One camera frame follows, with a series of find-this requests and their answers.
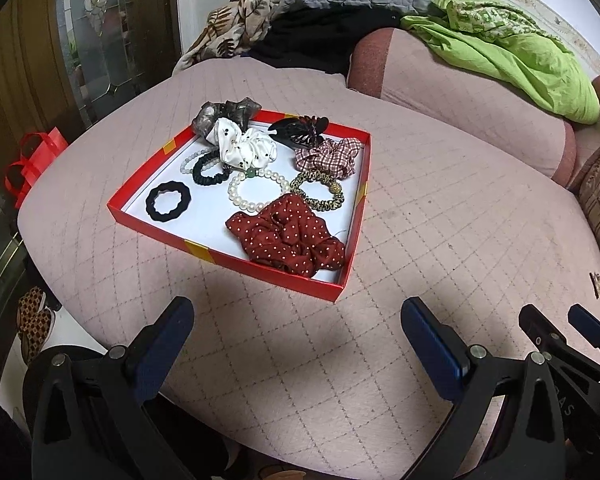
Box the red white checked scrunchie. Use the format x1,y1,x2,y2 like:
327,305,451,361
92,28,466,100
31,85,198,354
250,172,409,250
294,138,363,180

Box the white dotted scrunchie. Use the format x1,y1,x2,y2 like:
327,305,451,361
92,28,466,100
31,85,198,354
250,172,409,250
206,118,277,171

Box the black claw hair clip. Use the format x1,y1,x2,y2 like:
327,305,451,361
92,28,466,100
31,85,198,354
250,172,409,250
268,116,329,150

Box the grey-green sheer scrunchie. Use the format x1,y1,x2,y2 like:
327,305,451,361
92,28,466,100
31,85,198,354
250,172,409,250
192,98,262,136

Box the small pearl hair clip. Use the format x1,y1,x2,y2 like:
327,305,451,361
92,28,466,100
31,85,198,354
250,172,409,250
590,272,600,299

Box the brown patterned slippers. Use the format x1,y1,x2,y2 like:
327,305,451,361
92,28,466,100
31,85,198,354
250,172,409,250
16,286,55,365

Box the red polka dot scrunchie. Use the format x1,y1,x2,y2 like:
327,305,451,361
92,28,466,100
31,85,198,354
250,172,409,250
225,193,346,278

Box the red bag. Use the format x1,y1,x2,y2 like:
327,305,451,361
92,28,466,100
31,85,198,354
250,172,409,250
4,128,68,209

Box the pink quilted bed cover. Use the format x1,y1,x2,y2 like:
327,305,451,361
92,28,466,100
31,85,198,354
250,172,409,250
18,58,600,479

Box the red shallow tray box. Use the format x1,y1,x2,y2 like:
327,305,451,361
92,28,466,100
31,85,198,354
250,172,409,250
107,122,372,301

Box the lime green cloth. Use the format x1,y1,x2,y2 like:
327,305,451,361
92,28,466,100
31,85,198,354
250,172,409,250
401,0,600,125

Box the pink bolster pillow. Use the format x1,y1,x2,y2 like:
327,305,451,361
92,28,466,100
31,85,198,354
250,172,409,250
348,28,577,186

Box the stained glass door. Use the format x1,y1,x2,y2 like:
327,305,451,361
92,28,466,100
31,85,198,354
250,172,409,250
56,0,147,128

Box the black cloth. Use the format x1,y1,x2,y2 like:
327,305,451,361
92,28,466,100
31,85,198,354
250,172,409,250
248,6,401,76

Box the brown leaf-print cloth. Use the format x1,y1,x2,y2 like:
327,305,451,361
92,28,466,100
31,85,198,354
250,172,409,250
172,0,282,75

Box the black wavy hair tie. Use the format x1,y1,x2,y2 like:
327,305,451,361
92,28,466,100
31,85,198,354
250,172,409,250
144,180,194,224

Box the dark green hair tie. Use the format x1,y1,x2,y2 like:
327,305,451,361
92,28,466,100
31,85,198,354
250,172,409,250
191,150,233,187

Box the small pearl bracelet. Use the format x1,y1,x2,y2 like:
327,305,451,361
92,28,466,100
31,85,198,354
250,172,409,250
179,145,214,176

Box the white pearl bracelet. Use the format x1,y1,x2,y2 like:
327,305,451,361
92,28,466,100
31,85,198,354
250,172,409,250
226,167,293,215

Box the gold braided hair tie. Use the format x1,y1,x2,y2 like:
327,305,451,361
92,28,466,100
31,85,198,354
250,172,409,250
289,169,347,214

